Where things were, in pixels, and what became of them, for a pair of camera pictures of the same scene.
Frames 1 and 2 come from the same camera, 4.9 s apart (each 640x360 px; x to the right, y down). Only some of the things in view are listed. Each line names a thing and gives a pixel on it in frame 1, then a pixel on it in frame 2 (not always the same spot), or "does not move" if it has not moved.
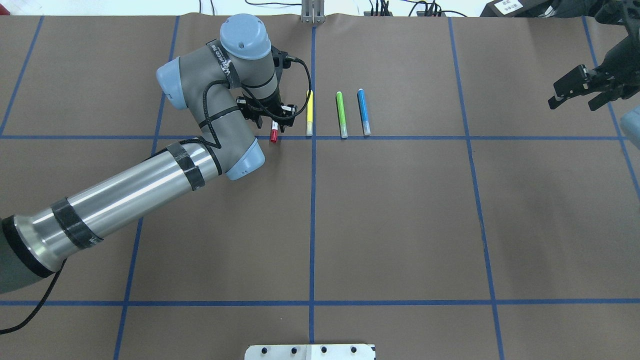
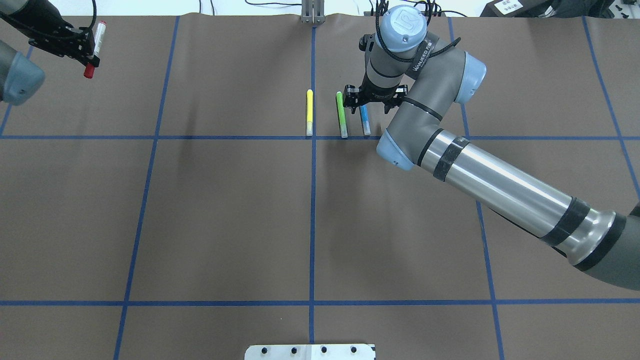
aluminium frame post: (313, 11) does not move
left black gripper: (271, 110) → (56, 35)
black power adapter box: (518, 8) does not move
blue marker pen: (364, 112) does not move
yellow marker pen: (309, 112) does not move
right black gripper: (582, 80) → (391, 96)
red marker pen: (274, 132) → (90, 69)
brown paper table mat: (431, 202) does not move
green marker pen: (342, 115) does not move
